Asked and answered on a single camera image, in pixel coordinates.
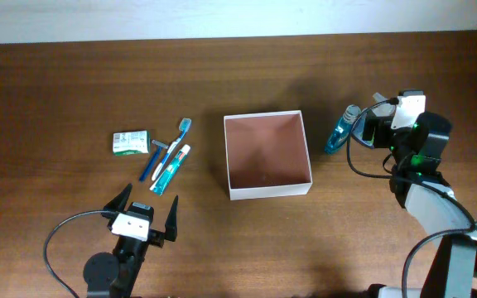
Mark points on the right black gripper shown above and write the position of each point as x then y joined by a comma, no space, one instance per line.
383,125

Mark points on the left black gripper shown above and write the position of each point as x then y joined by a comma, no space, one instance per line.
156,237

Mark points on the teal toothpaste tube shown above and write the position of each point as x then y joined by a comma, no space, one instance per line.
160,185

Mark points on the blue mouthwash bottle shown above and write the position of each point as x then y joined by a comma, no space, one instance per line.
342,128

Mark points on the purple hand soap pump bottle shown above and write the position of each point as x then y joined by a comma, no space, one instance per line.
384,110

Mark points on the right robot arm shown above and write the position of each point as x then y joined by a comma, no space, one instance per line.
430,199

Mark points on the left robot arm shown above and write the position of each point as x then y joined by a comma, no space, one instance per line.
114,274

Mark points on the blue disposable razor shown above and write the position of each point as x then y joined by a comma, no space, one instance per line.
160,146

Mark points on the green white soap box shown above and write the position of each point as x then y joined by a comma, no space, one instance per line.
131,143

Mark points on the blue white toothbrush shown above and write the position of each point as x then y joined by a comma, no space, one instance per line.
184,127

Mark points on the white open cardboard box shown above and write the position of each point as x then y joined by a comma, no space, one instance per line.
267,155

